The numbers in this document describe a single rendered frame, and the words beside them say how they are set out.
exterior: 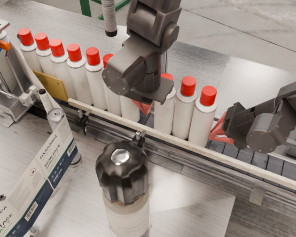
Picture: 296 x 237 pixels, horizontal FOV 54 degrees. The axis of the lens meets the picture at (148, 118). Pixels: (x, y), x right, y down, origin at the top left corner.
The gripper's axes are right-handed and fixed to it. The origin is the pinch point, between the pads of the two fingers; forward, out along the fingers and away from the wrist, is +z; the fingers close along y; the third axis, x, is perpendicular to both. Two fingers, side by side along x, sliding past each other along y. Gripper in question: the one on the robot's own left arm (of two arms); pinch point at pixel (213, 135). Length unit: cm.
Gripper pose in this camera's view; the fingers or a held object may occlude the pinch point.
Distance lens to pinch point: 76.4
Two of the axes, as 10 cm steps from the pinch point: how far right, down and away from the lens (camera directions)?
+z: -5.7, 3.2, 7.6
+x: 7.2, 6.4, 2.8
